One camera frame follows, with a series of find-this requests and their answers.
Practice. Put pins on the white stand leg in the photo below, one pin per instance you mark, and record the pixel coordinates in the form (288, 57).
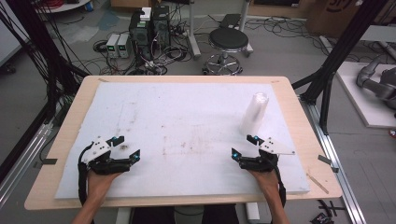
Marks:
(193, 31)
(246, 28)

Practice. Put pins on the white base board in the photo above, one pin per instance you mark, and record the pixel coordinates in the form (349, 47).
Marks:
(364, 102)

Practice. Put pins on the white foam mat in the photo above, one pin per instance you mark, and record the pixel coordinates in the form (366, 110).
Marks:
(186, 130)

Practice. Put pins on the black round stool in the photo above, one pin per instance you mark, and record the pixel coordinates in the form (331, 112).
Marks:
(228, 40)

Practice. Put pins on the person's left leg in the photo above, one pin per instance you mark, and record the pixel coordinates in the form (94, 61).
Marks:
(152, 215)

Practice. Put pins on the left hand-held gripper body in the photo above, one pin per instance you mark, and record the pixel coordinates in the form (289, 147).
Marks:
(102, 165)

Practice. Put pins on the white small box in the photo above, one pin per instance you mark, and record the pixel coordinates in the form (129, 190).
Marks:
(145, 14)

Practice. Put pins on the brown cardboard box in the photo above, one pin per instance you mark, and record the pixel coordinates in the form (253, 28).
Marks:
(333, 15)

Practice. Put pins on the grey bench power supply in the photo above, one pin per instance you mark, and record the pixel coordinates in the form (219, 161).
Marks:
(123, 46)
(112, 46)

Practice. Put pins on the blue tape roll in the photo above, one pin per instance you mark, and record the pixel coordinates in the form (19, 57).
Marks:
(89, 6)

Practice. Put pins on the grey tape piece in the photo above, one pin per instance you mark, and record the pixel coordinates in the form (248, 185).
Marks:
(325, 159)
(49, 161)

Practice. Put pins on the person's left hand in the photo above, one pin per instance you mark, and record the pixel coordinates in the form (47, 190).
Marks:
(100, 184)

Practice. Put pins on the aluminium floor rail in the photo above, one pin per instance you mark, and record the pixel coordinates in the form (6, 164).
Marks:
(23, 155)
(334, 168)

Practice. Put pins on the black computer tower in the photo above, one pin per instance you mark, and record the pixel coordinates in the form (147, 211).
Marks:
(140, 35)
(161, 28)

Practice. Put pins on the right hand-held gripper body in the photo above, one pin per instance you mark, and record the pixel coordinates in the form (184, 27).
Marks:
(260, 163)

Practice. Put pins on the person's right leg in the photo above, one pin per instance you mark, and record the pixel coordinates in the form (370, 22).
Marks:
(219, 214)

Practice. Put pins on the person's right hand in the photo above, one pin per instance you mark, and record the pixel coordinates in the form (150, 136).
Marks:
(267, 184)

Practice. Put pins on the black metal frame post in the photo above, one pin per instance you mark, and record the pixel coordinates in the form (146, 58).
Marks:
(339, 53)
(37, 46)

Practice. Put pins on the thin wooden stick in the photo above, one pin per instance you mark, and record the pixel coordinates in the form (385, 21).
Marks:
(317, 183)

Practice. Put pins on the translucent plastic cup stack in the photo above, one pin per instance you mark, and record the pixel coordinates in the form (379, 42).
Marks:
(254, 113)

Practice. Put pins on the light wooden table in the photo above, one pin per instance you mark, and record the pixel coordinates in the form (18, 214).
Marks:
(311, 118)

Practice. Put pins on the person's leg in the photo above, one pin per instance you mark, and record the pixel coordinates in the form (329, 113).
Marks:
(219, 214)
(152, 215)

